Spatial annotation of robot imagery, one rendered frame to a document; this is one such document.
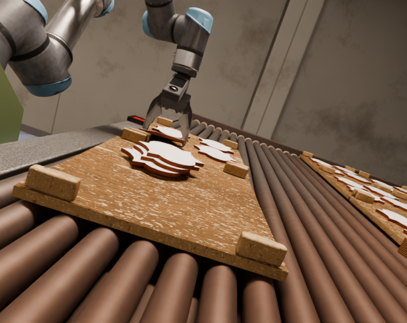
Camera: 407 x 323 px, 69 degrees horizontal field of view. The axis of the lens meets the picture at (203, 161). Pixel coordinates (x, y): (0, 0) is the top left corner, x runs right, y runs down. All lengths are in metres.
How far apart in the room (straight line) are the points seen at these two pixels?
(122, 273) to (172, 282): 0.05
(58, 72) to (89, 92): 2.78
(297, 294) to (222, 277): 0.10
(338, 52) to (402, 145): 1.25
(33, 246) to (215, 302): 0.19
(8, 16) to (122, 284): 0.63
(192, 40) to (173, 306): 0.67
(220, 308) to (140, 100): 3.23
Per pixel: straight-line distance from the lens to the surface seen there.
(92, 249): 0.34
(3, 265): 0.32
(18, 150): 0.59
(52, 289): 0.29
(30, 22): 0.83
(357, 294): 0.50
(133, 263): 0.34
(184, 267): 0.35
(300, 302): 0.40
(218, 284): 0.35
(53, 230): 0.37
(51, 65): 0.87
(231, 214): 0.50
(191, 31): 0.84
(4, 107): 0.73
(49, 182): 0.40
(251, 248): 0.38
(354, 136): 3.68
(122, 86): 3.53
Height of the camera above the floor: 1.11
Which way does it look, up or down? 13 degrees down
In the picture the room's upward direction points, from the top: 19 degrees clockwise
